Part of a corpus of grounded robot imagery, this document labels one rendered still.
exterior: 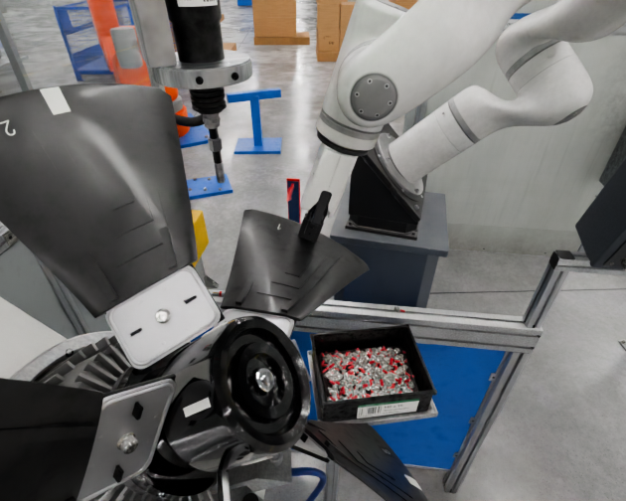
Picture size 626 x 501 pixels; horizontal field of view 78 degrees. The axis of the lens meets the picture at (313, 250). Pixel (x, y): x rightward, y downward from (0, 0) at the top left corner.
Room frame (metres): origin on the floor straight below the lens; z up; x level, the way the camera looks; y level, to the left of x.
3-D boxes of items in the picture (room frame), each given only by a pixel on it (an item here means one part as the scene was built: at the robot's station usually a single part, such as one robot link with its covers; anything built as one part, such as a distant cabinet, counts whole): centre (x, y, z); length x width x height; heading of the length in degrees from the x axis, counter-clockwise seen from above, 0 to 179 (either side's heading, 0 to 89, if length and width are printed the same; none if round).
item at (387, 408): (0.48, -0.11, 0.85); 0.22 x 0.17 x 0.07; 97
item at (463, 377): (0.65, -0.06, 0.45); 0.82 x 0.02 x 0.66; 83
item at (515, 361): (0.59, -0.49, 0.39); 0.04 x 0.04 x 0.78; 83
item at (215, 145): (0.30, 0.08, 1.39); 0.01 x 0.01 x 0.05
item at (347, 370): (0.48, -0.11, 0.83); 0.19 x 0.14 x 0.03; 97
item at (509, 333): (0.65, -0.06, 0.82); 0.90 x 0.04 x 0.08; 83
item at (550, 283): (0.59, -0.49, 0.96); 0.03 x 0.03 x 0.20; 83
